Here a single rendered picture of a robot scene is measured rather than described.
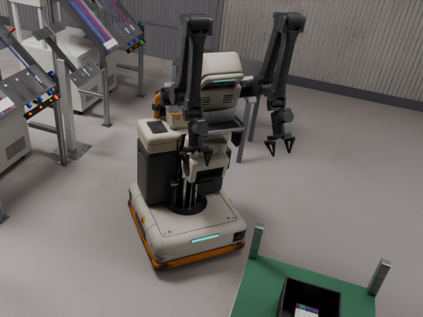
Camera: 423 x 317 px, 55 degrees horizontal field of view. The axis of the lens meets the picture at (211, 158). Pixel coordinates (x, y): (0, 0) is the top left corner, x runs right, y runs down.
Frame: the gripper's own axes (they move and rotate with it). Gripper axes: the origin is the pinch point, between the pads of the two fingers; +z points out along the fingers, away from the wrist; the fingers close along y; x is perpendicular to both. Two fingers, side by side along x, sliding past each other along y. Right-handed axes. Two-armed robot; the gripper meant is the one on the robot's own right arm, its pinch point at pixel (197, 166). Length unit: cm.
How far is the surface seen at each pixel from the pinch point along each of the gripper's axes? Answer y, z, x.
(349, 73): 315, -42, 204
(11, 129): -64, -16, 184
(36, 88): -46, -44, 149
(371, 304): 24, 41, -74
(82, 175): -19, 26, 173
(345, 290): 20, 38, -67
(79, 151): -13, 10, 202
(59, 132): -31, -10, 178
